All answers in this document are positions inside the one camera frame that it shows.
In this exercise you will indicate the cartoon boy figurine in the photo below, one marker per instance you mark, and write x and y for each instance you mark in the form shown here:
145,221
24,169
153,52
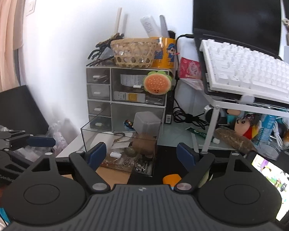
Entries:
244,123

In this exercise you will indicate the black usb hub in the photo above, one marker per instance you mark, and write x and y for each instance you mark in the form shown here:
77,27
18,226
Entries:
169,106

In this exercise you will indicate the clear plastic bags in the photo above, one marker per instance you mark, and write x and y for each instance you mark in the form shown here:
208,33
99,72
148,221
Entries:
63,132

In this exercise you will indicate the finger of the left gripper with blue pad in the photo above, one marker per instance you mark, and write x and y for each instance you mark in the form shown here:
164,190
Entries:
39,141

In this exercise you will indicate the woven bamboo basket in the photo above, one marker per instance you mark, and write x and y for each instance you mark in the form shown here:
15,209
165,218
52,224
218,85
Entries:
134,52

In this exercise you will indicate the blue orange sunscreen bottle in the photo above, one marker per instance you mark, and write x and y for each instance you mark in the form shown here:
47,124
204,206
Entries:
171,180

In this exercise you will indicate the white mechanical keyboard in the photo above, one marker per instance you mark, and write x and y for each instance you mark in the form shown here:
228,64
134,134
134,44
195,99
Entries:
238,70

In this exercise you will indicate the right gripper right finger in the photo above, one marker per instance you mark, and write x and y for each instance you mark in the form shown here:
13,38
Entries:
197,166

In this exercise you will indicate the black laptop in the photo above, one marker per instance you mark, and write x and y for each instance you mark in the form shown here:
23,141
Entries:
255,24

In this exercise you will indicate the burger plush toy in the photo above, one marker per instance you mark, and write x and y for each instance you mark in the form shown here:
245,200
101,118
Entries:
157,83

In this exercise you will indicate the white laptop stand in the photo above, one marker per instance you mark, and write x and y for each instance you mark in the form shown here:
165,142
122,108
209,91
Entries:
223,107

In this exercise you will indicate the red snack packet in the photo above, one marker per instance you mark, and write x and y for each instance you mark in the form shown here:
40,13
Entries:
189,69

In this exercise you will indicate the brown cardboard piece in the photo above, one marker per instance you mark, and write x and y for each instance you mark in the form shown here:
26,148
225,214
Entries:
101,175

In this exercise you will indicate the black smartphone playing video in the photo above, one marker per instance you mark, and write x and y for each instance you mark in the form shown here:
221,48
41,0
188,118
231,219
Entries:
276,173

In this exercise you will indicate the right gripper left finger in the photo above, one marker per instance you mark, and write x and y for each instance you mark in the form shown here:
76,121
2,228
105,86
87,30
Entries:
85,165

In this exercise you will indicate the yellow cartoon pen cup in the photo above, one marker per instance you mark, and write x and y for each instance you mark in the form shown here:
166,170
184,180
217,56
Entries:
165,53

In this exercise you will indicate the white drawer organizer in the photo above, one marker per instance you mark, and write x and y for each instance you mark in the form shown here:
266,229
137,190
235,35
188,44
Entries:
112,90

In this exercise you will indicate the clear acrylic drawer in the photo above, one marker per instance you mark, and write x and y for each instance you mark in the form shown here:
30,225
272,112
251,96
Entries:
130,140

